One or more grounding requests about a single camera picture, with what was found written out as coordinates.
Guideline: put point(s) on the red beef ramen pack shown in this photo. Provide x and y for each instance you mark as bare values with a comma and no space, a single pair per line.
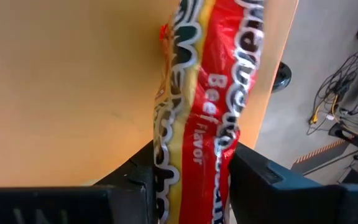
210,93

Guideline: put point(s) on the black metal stand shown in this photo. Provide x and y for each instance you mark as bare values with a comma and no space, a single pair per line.
340,132

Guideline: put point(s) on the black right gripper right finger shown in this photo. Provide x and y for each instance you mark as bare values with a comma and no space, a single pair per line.
259,193

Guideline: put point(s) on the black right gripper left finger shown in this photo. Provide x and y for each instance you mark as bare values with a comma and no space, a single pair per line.
129,193

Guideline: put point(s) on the orange plastic bin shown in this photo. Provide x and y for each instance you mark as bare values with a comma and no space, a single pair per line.
57,93

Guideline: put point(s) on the black round floor base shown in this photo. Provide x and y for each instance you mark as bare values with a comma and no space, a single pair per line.
281,76

